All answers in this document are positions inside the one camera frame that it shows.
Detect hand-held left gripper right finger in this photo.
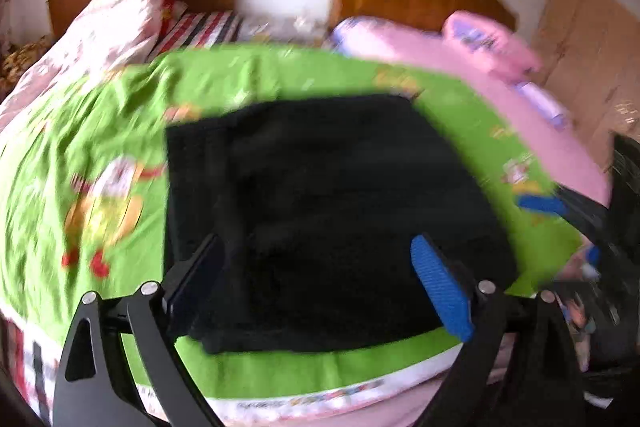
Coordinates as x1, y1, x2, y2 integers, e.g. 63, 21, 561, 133
410, 234, 587, 427

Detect green printed bed sheet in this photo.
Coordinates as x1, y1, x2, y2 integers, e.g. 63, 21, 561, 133
0, 43, 597, 408

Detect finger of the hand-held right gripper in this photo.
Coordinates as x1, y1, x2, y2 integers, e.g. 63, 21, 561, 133
582, 244, 604, 281
516, 193, 569, 221

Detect black pants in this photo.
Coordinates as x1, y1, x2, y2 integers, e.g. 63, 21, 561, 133
164, 93, 518, 355

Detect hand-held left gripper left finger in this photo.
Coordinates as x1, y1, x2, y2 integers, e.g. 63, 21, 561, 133
52, 233, 226, 427

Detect pink pillow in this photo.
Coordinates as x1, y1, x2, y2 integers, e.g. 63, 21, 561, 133
441, 9, 545, 78

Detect brown patterned pillow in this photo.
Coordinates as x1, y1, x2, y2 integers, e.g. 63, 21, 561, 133
0, 34, 57, 94

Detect pink blanket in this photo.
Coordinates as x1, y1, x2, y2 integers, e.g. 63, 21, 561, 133
327, 16, 615, 208

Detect red plaid blanket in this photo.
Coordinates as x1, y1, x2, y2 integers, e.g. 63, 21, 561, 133
149, 9, 251, 58

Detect white purple packet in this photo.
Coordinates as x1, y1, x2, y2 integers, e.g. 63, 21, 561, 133
517, 81, 572, 128

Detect pink floral quilt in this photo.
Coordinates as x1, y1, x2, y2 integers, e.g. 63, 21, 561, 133
0, 0, 173, 148

